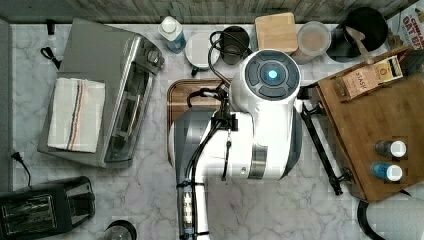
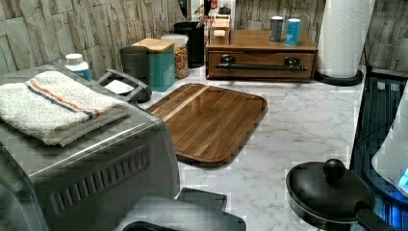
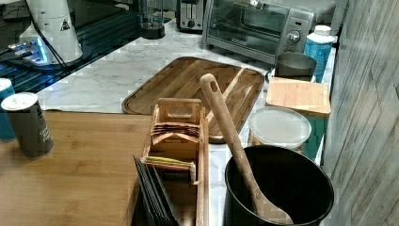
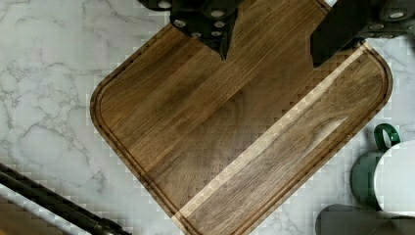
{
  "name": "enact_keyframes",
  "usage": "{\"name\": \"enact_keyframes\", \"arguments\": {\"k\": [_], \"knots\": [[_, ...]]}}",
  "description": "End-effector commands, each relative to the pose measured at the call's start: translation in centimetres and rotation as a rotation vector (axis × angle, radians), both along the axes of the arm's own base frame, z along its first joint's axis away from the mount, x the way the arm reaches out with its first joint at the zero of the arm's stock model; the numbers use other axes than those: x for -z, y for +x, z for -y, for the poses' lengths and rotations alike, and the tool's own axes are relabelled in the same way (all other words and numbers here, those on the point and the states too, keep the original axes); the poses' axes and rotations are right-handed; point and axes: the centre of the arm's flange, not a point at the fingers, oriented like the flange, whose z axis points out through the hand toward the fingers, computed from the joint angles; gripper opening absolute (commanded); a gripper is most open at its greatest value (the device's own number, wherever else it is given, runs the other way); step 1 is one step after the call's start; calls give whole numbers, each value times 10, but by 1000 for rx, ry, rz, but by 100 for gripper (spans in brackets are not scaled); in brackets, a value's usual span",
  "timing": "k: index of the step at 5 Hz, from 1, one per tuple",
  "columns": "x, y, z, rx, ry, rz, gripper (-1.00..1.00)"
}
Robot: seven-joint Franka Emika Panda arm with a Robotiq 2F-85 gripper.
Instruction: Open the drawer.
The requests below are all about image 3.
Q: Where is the wooden spoon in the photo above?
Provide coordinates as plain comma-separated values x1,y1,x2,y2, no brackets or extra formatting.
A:
199,73,293,224

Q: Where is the silver toaster oven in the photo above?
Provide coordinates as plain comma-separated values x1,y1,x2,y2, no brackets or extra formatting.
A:
202,0,314,64

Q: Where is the large wooden tray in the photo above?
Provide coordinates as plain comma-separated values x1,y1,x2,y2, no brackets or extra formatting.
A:
121,56,264,131

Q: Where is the black utensil pot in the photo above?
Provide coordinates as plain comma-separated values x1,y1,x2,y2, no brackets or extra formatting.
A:
222,145,334,226

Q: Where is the blue canister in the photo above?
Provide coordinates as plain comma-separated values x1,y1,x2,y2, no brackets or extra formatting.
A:
0,78,15,140

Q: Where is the small bamboo cutting board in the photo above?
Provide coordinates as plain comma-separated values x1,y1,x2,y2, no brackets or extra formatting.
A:
265,77,331,119

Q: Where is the small steel pot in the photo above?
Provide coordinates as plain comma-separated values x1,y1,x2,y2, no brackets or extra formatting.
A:
276,53,317,76

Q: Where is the teal box under board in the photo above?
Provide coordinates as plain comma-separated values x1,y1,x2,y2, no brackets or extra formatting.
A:
302,116,327,160

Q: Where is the black cable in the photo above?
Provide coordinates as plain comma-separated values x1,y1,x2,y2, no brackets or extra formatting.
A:
24,0,72,71

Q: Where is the black slot toaster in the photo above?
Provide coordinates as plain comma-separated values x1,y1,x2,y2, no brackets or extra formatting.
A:
176,0,206,34

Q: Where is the glass blender jar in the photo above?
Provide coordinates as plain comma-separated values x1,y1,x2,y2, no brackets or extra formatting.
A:
138,0,165,40

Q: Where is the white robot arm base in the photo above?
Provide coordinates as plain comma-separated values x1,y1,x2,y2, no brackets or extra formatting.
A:
20,0,83,66

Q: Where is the wooden tea bag organizer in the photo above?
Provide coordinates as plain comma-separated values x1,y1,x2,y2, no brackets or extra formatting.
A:
134,98,209,226

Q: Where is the grey pepper canister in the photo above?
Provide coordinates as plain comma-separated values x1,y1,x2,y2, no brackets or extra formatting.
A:
1,92,54,159

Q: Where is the clear lidded plastic container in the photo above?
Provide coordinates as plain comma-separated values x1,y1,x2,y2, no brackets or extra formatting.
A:
247,106,311,151

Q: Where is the blue bottle white cap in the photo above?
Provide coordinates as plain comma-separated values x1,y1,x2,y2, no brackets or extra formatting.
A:
304,25,334,83

